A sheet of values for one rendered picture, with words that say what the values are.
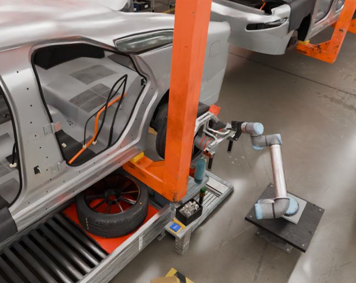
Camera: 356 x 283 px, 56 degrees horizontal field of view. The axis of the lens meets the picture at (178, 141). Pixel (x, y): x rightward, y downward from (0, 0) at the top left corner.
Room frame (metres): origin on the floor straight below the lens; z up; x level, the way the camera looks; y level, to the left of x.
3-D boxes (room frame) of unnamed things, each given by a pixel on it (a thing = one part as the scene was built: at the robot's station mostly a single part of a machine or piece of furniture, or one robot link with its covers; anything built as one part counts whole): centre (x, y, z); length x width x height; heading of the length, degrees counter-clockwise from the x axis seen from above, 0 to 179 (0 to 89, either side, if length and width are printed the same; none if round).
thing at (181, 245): (1.91, -0.13, 0.21); 0.10 x 0.10 x 0.42; 55
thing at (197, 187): (2.67, -0.10, 0.13); 0.50 x 0.36 x 0.10; 145
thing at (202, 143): (2.49, -0.27, 0.85); 0.21 x 0.14 x 0.14; 55
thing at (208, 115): (2.53, -0.21, 0.85); 0.54 x 0.07 x 0.54; 145
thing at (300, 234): (2.23, -1.12, 0.15); 0.60 x 0.60 x 0.30; 58
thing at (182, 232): (1.93, -0.15, 0.44); 0.43 x 0.17 x 0.03; 145
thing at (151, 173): (2.31, 0.26, 0.69); 0.52 x 0.17 x 0.35; 55
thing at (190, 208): (1.94, -0.16, 0.51); 0.20 x 0.14 x 0.13; 137
